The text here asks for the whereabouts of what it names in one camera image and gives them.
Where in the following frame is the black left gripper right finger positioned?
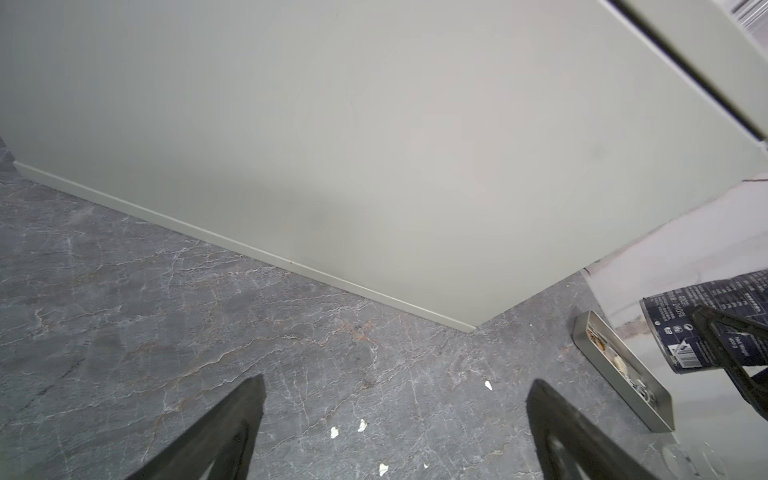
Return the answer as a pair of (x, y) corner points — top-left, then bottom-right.
(526, 379), (654, 479)

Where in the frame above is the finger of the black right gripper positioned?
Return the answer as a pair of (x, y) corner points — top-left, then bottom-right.
(691, 305), (767, 419)

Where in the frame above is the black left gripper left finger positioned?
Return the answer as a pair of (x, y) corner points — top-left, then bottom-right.
(130, 374), (267, 479)

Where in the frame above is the dark blue can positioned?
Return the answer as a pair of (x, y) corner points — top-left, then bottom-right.
(640, 270), (767, 374)

